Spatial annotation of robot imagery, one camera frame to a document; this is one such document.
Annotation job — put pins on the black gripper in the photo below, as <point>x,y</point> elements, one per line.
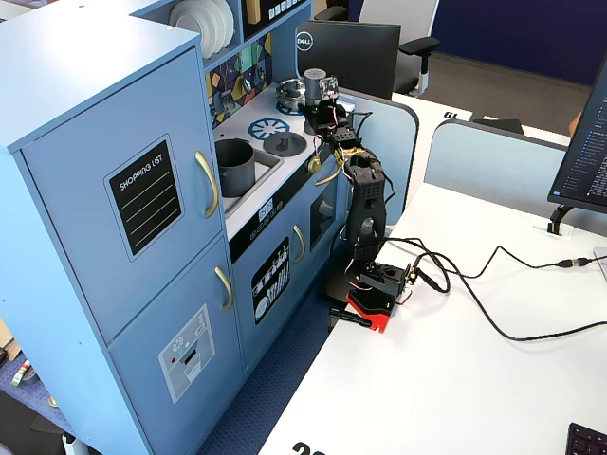
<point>319,115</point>

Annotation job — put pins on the gray salt shaker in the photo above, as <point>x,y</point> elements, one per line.
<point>313,85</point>

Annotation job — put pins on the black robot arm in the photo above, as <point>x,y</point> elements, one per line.
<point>367,199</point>

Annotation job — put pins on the shiny steel toy pot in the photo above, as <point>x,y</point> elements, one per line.
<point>290,94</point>

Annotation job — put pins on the dark gray pot lid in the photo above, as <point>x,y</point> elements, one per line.
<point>284,144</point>

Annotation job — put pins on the gold stove knob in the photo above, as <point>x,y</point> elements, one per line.
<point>315,164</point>

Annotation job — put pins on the black Dell monitor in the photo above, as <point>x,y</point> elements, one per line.
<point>360,57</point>

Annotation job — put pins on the silver hanging toy utensil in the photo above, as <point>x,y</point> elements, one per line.
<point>246,84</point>

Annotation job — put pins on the light blue desk divider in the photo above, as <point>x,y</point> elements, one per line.
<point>488,161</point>
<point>398,142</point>

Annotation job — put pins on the gray hanging toy utensil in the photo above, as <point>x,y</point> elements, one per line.
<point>226,102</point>

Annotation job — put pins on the dark gray toy pot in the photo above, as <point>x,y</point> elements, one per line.
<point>237,175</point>

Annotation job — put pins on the wooden toy cutting board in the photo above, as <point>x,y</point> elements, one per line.
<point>253,10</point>

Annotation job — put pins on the white black office chair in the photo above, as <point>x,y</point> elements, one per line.
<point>398,14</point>

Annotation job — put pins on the white toy plate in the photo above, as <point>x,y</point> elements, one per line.
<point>187,23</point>
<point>214,23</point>
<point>228,19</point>

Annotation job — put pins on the white number label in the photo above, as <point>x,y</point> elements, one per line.
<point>456,114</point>

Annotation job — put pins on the black table clamp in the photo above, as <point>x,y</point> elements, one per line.
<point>348,316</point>

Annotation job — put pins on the blue toy kitchen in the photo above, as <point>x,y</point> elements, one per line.
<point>95,237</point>

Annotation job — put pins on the lit computer monitor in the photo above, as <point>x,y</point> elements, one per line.
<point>588,156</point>

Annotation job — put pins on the silver laptop edge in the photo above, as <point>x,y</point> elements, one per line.
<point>601,263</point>

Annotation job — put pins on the brown cardboard box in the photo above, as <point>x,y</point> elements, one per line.
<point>9,341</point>

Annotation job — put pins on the black keyboard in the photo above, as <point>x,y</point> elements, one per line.
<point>590,441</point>

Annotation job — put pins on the small wrist camera board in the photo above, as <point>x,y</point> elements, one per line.
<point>329,87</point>

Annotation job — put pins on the red robot base mount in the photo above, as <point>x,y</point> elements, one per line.
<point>374,310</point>

